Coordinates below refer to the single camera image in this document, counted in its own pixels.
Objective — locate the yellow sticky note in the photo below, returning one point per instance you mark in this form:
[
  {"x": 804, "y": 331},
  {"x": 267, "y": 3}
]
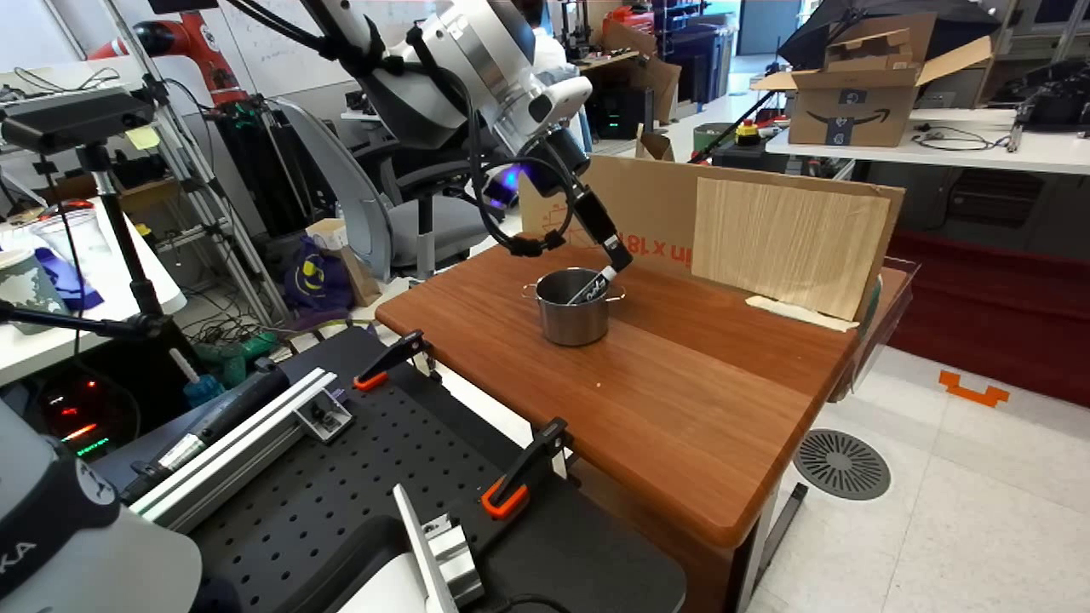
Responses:
[{"x": 140, "y": 136}]

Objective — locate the white desk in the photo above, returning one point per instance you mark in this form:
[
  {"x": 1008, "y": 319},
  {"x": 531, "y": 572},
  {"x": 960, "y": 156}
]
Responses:
[{"x": 1025, "y": 155}]

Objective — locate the black device with red lights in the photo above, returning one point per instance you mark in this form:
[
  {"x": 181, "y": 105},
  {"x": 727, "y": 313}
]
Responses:
[{"x": 79, "y": 413}]

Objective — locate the black camera tripod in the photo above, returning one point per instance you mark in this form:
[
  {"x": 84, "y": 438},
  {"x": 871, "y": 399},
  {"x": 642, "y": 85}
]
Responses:
[{"x": 132, "y": 256}]

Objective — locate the aluminium extrusion rail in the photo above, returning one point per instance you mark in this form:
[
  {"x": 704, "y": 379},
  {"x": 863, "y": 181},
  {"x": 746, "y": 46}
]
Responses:
[
  {"x": 241, "y": 448},
  {"x": 449, "y": 555}
]

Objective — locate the pale wooden strip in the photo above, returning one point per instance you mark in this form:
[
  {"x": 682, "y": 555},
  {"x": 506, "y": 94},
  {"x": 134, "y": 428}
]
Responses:
[{"x": 803, "y": 313}]

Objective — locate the round metal floor drain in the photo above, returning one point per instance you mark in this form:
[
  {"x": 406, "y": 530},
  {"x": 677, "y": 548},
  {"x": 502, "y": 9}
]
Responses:
[{"x": 843, "y": 464}]

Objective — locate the blue cloth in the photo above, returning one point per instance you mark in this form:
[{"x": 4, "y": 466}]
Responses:
[{"x": 65, "y": 284}]

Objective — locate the black perforated breadboard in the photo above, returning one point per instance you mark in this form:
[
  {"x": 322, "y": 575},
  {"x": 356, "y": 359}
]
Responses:
[{"x": 342, "y": 498}]

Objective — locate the open Amazon cardboard box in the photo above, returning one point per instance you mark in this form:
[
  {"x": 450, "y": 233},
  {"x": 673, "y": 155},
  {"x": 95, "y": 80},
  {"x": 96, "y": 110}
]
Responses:
[{"x": 852, "y": 114}]

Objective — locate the yellow red emergency stop button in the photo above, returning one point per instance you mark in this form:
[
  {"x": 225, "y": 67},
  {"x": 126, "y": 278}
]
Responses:
[{"x": 751, "y": 126}]

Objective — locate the grey office chair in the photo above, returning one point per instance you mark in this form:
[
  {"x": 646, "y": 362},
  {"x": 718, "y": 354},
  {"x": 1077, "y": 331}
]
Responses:
[{"x": 351, "y": 192}]

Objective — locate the dark metal table leg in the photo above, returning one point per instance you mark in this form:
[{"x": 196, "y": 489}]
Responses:
[{"x": 786, "y": 523}]

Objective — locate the black stereo camera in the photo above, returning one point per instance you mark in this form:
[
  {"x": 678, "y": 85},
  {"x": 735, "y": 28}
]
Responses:
[{"x": 79, "y": 114}]

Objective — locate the white black Franka robot arm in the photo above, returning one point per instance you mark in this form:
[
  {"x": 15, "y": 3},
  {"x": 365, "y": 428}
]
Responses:
[{"x": 498, "y": 69}]

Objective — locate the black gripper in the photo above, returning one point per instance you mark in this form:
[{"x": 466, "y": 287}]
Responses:
[{"x": 561, "y": 166}]

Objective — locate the brown cardboard sheet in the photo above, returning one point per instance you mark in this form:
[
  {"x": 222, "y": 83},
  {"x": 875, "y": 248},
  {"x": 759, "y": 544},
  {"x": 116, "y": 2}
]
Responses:
[{"x": 650, "y": 205}]

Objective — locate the orange black bar clamp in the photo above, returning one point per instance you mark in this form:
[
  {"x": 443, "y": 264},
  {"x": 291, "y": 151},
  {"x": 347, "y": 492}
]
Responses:
[
  {"x": 502, "y": 498},
  {"x": 371, "y": 379}
]

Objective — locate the silver metal pot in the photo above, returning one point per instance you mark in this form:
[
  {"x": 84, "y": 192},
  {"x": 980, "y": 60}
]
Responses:
[{"x": 575, "y": 323}]

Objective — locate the teal plastic object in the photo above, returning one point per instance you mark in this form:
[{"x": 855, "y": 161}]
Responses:
[{"x": 233, "y": 362}]

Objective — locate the light wood panel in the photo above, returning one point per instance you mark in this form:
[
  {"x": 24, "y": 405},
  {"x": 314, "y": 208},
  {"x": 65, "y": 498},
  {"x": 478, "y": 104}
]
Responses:
[{"x": 786, "y": 243}]

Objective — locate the white side table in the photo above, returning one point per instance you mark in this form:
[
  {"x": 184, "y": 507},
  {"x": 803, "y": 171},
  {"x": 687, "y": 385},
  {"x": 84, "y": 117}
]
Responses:
[{"x": 149, "y": 290}]

